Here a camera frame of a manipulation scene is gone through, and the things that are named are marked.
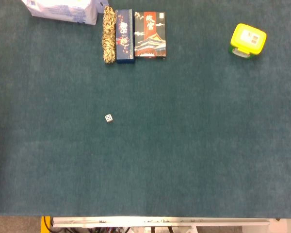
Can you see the white die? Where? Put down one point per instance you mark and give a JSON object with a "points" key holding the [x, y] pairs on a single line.
{"points": [[108, 118]]}

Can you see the white tissue pack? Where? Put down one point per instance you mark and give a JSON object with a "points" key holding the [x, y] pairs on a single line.
{"points": [[63, 9]]}

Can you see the narrow dark blue box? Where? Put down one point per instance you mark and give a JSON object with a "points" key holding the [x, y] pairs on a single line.
{"points": [[124, 36]]}

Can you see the small white blue pouch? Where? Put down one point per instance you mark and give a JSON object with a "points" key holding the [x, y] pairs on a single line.
{"points": [[103, 2]]}

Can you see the black red palace print box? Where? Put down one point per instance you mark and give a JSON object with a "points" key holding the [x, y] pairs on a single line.
{"points": [[150, 36]]}

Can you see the teal felt table cover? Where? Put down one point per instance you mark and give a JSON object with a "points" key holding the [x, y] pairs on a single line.
{"points": [[184, 133]]}

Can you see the yellow lidded green container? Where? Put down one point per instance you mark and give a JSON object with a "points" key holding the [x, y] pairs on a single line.
{"points": [[248, 36]]}

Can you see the yellow frame bracket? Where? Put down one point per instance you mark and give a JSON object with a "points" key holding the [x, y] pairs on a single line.
{"points": [[42, 224]]}

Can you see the aluminium frame rail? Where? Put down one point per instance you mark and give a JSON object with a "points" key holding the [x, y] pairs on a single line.
{"points": [[160, 221]]}

